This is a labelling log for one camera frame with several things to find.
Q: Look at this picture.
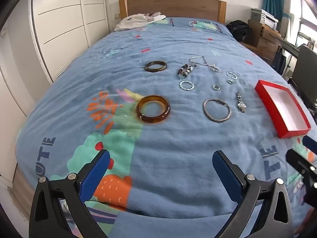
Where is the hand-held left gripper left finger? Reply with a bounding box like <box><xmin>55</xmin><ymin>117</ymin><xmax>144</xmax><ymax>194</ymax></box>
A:
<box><xmin>29</xmin><ymin>149</ymin><xmax>111</xmax><ymax>238</ymax></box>

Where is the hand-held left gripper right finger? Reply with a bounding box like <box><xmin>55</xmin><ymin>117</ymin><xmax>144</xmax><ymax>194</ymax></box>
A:
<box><xmin>212</xmin><ymin>150</ymin><xmax>294</xmax><ymax>238</ymax></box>

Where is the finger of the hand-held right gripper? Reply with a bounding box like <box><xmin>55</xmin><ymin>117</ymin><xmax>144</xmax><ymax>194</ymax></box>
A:
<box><xmin>303</xmin><ymin>135</ymin><xmax>317</xmax><ymax>154</ymax></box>
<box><xmin>285</xmin><ymin>149</ymin><xmax>317</xmax><ymax>176</ymax></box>

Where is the red cardboard box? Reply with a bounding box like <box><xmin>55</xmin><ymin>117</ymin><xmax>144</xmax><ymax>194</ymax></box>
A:
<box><xmin>255</xmin><ymin>80</ymin><xmax>312</xmax><ymax>139</ymax></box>

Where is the silver wrist watch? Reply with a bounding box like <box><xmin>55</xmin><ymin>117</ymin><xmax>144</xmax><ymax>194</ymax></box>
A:
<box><xmin>236</xmin><ymin>92</ymin><xmax>247</xmax><ymax>113</ymax></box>

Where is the amber bangle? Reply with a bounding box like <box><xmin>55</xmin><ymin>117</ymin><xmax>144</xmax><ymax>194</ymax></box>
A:
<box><xmin>136</xmin><ymin>95</ymin><xmax>171</xmax><ymax>124</ymax></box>

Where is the twisted silver hoop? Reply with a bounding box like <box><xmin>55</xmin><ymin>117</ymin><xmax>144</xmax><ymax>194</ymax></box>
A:
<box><xmin>179</xmin><ymin>80</ymin><xmax>195</xmax><ymax>91</ymax></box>

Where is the dark brown bangle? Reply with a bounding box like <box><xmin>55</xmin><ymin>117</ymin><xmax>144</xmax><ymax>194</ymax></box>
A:
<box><xmin>145</xmin><ymin>60</ymin><xmax>167</xmax><ymax>73</ymax></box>

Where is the thin silver bangle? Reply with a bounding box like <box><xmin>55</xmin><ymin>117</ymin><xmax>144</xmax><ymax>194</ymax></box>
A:
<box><xmin>203</xmin><ymin>99</ymin><xmax>232</xmax><ymax>123</ymax></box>

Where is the dark grey chair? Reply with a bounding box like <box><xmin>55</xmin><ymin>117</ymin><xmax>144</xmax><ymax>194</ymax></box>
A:
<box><xmin>288</xmin><ymin>44</ymin><xmax>317</xmax><ymax>109</ymax></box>

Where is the blue paper bag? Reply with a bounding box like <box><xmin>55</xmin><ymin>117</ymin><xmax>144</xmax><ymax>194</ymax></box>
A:
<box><xmin>272</xmin><ymin>50</ymin><xmax>288</xmax><ymax>73</ymax></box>

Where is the glass desk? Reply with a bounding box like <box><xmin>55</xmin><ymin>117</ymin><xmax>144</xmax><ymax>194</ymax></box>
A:
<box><xmin>280</xmin><ymin>40</ymin><xmax>305</xmax><ymax>55</ymax></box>

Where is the wooden dresser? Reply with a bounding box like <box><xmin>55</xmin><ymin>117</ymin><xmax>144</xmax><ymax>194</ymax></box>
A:
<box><xmin>248</xmin><ymin>19</ymin><xmax>284</xmax><ymax>62</ymax></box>

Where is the window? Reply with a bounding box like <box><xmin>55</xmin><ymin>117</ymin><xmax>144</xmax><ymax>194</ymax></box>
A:
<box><xmin>290</xmin><ymin>0</ymin><xmax>317</xmax><ymax>50</ymax></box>

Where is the black bag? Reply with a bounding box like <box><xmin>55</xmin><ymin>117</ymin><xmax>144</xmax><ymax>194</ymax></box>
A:
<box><xmin>226</xmin><ymin>20</ymin><xmax>252</xmax><ymax>42</ymax></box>

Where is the white printer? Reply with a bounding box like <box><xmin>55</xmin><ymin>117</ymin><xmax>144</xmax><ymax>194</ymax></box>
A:
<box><xmin>251</xmin><ymin>8</ymin><xmax>279</xmax><ymax>29</ymax></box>

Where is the teal curtain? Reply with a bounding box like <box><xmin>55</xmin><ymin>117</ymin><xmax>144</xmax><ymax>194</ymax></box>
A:
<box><xmin>263</xmin><ymin>0</ymin><xmax>285</xmax><ymax>20</ymax></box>

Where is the white cloth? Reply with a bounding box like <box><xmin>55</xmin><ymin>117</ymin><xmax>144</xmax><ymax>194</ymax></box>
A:
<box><xmin>114</xmin><ymin>12</ymin><xmax>167</xmax><ymax>32</ymax></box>

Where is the white wardrobe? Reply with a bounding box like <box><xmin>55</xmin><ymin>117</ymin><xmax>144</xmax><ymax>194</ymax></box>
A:
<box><xmin>0</xmin><ymin>0</ymin><xmax>109</xmax><ymax>186</ymax></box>

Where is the wooden headboard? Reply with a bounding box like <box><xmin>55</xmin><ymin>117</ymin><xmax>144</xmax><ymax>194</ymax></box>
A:
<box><xmin>119</xmin><ymin>0</ymin><xmax>227</xmax><ymax>25</ymax></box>

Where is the silver chain necklace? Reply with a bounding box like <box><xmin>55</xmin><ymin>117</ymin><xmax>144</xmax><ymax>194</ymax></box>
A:
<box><xmin>189</xmin><ymin>56</ymin><xmax>221</xmax><ymax>73</ymax></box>

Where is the beaded bracelet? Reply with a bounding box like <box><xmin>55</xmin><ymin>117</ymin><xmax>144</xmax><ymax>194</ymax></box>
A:
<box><xmin>177</xmin><ymin>64</ymin><xmax>197</xmax><ymax>80</ymax></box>

